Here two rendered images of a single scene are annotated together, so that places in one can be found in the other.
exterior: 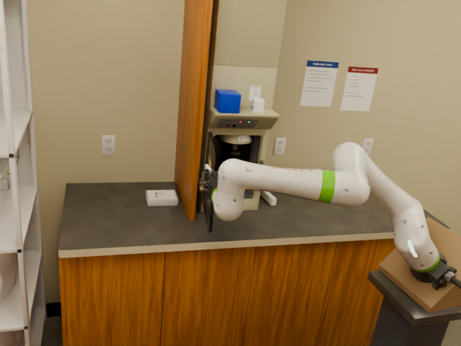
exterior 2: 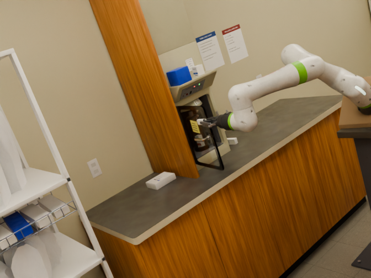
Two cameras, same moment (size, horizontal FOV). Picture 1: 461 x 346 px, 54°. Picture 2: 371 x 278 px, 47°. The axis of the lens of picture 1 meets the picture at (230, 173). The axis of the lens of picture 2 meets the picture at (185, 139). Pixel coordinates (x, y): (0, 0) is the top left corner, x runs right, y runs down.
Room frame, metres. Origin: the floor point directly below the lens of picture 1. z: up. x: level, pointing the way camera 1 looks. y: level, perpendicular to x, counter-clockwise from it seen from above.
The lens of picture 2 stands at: (-0.34, 0.84, 1.86)
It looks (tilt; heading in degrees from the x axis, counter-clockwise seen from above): 15 degrees down; 344
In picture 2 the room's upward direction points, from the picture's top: 19 degrees counter-clockwise
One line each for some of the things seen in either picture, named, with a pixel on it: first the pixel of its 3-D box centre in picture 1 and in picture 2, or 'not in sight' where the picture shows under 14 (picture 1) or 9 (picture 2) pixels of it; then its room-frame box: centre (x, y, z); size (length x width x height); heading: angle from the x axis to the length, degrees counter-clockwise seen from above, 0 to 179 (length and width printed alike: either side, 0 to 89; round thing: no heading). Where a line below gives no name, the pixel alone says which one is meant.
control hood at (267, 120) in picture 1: (243, 121); (195, 85); (2.14, -0.04, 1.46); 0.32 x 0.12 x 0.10; 108
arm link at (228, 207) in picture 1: (228, 202); (243, 119); (1.52, 0.00, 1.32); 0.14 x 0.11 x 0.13; 18
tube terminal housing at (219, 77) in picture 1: (230, 135); (184, 107); (2.31, 0.02, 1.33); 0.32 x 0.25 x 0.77; 108
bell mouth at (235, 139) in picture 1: (236, 134); (187, 103); (2.29, -0.01, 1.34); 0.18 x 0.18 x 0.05
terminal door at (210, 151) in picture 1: (209, 182); (199, 137); (1.98, 0.09, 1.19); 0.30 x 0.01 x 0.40; 10
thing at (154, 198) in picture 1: (161, 198); (160, 180); (2.22, 0.36, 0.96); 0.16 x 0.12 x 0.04; 107
